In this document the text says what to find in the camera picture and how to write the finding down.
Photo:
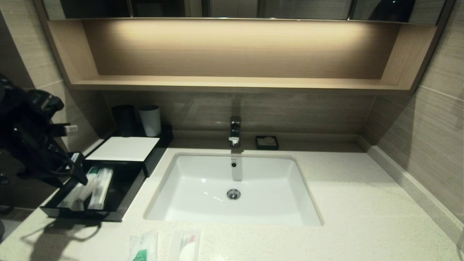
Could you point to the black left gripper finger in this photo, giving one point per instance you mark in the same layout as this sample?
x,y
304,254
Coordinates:
x,y
79,170

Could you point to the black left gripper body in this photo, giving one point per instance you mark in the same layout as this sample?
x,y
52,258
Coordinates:
x,y
40,159

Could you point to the toothbrush with green label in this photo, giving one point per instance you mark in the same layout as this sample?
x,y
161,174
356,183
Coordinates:
x,y
90,181

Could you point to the black box drawer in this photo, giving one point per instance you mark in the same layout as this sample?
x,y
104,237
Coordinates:
x,y
123,195

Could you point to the black cup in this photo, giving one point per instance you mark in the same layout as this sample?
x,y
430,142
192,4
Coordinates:
x,y
124,121

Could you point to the clear sachet with green print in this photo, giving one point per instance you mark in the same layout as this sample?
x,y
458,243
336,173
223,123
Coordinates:
x,y
143,250

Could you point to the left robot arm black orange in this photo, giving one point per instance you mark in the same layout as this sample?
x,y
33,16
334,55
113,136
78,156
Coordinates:
x,y
21,108

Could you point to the white and green packets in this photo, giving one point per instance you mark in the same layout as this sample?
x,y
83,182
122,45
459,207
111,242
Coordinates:
x,y
69,199

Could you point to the white cup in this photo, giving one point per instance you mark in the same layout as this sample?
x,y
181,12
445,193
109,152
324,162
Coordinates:
x,y
150,121

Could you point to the white sink basin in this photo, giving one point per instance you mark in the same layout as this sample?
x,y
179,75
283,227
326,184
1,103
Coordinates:
x,y
203,188

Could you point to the clear packet with red item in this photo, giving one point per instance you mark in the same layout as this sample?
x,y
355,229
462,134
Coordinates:
x,y
186,246

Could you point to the chrome sink drain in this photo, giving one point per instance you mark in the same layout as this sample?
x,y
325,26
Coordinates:
x,y
233,194

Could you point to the chrome faucet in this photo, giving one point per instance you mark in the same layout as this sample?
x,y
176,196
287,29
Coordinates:
x,y
235,130

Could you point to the black soap dish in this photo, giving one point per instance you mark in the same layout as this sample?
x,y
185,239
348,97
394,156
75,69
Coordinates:
x,y
259,145

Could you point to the round soap bar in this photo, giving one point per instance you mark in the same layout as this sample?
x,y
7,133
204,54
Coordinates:
x,y
268,140

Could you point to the mirror cabinet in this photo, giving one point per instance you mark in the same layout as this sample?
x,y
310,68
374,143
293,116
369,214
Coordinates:
x,y
290,9

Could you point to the wooden wall shelf niche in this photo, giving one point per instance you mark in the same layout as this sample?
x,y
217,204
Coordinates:
x,y
235,83

